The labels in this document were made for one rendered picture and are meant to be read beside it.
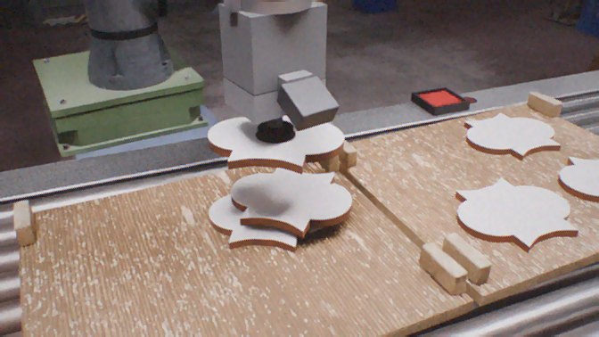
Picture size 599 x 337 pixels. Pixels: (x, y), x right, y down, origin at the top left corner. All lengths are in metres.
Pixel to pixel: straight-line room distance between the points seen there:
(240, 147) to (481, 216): 0.30
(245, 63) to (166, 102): 0.51
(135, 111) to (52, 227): 0.36
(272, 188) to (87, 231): 0.22
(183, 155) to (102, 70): 0.24
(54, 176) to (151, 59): 0.28
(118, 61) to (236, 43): 0.50
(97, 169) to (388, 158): 0.43
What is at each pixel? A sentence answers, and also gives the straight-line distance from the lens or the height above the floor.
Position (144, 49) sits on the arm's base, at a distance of 1.02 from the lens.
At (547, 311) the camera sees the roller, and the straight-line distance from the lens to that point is 0.63.
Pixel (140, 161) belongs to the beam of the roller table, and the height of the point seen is 0.92.
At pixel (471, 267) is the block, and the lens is 0.60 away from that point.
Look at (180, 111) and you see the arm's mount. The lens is 1.04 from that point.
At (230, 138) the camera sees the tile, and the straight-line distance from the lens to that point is 0.59.
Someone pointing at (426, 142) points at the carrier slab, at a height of 0.94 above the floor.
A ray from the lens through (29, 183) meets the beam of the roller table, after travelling 0.87.
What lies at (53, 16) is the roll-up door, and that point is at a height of 0.09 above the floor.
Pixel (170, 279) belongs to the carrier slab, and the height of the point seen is 0.94.
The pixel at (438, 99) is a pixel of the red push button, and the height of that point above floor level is 0.93.
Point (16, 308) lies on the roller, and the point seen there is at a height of 0.92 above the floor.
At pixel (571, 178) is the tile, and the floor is 0.95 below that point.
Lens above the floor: 1.32
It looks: 29 degrees down
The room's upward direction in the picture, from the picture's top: straight up
